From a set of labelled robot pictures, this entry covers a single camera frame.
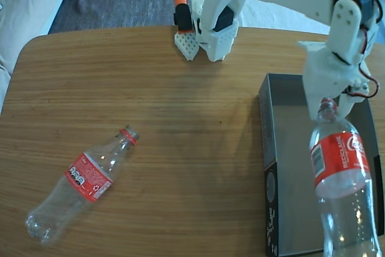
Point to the clear bottle white logo label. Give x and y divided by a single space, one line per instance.
340 160

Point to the clear bottle small print label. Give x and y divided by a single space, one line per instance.
88 175

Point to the grey cardboard box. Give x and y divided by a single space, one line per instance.
285 148

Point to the white cloth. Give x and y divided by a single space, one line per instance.
270 16

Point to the beige sofa cushion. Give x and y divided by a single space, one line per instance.
27 4

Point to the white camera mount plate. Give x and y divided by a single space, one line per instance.
314 47

